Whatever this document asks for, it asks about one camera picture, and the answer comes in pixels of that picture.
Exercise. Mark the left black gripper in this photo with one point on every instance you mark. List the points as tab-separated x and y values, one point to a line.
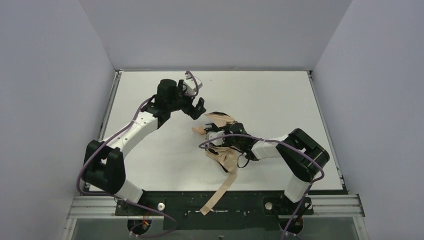
191	105

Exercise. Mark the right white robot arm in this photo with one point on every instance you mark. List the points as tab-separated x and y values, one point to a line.
301	153

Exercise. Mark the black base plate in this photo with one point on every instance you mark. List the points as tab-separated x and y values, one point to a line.
236	210

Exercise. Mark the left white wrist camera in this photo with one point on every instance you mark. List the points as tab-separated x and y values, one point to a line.
191	87

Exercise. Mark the aluminium frame rail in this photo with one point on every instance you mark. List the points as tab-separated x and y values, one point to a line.
324	206

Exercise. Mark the black and beige umbrella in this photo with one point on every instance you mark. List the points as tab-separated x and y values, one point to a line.
224	155

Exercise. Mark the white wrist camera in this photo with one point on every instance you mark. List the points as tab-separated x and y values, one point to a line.
216	138
191	87

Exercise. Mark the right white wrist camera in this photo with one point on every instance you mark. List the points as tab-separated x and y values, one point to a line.
216	138

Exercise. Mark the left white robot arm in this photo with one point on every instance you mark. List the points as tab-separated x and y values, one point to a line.
104	165

